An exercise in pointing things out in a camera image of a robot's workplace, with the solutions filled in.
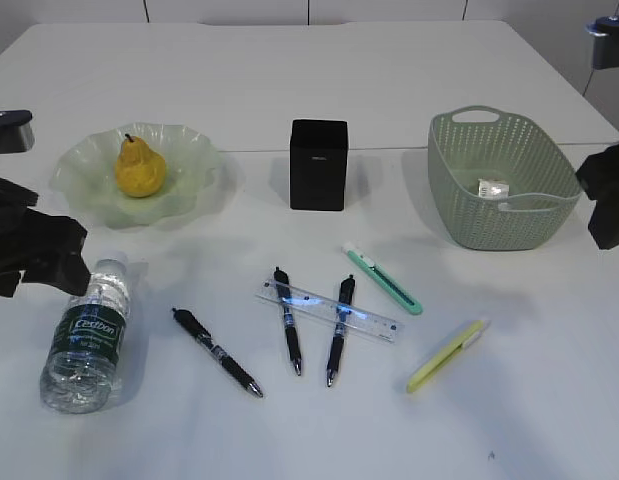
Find black pen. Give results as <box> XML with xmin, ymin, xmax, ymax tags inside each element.
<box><xmin>326</xmin><ymin>274</ymin><xmax>355</xmax><ymax>388</ymax></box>
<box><xmin>273</xmin><ymin>267</ymin><xmax>302</xmax><ymax>376</ymax></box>
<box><xmin>172</xmin><ymin>308</ymin><xmax>264</xmax><ymax>399</ymax></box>

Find clear water bottle green label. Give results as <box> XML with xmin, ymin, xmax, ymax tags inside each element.
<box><xmin>39</xmin><ymin>253</ymin><xmax>131</xmax><ymax>414</ymax></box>

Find black pen far left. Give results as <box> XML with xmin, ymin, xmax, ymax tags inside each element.
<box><xmin>172</xmin><ymin>308</ymin><xmax>264</xmax><ymax>399</ymax></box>

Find yellow pear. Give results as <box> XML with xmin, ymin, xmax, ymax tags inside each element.
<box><xmin>114</xmin><ymin>134</ymin><xmax>167</xmax><ymax>198</ymax></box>

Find pale green wavy glass plate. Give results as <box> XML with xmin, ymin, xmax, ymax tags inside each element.
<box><xmin>50</xmin><ymin>122</ymin><xmax>222</xmax><ymax>228</ymax></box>

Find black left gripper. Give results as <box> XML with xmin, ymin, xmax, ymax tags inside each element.
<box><xmin>0</xmin><ymin>178</ymin><xmax>91</xmax><ymax>297</ymax></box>

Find green plastic woven basket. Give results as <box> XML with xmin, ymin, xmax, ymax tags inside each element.
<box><xmin>428</xmin><ymin>106</ymin><xmax>582</xmax><ymax>251</ymax></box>

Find clear plastic ruler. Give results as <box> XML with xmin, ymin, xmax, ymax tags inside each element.
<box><xmin>255</xmin><ymin>279</ymin><xmax>404</xmax><ymax>343</ymax></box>

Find black pen middle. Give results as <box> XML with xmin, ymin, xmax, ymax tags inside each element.
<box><xmin>273</xmin><ymin>267</ymin><xmax>302</xmax><ymax>376</ymax></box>

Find yellow green pen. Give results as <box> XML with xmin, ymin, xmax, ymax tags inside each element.
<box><xmin>405</xmin><ymin>319</ymin><xmax>490</xmax><ymax>394</ymax></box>

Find green utility knife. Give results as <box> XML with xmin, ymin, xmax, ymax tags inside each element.
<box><xmin>342</xmin><ymin>243</ymin><xmax>423</xmax><ymax>315</ymax></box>

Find black square pen holder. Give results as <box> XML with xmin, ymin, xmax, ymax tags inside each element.
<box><xmin>289</xmin><ymin>119</ymin><xmax>348</xmax><ymax>211</ymax></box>

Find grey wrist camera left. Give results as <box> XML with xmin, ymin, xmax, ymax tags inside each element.
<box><xmin>0</xmin><ymin>110</ymin><xmax>35</xmax><ymax>154</ymax></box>

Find black pen right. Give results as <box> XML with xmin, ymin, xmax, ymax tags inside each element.
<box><xmin>326</xmin><ymin>274</ymin><xmax>355</xmax><ymax>388</ymax></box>

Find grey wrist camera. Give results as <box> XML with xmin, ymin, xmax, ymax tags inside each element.
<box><xmin>0</xmin><ymin>110</ymin><xmax>35</xmax><ymax>154</ymax></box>
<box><xmin>586</xmin><ymin>15</ymin><xmax>619</xmax><ymax>70</ymax></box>

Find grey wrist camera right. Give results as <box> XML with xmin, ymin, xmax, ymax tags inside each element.
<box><xmin>586</xmin><ymin>15</ymin><xmax>619</xmax><ymax>70</ymax></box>

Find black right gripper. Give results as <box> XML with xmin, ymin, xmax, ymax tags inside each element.
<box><xmin>576</xmin><ymin>143</ymin><xmax>619</xmax><ymax>250</ymax></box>

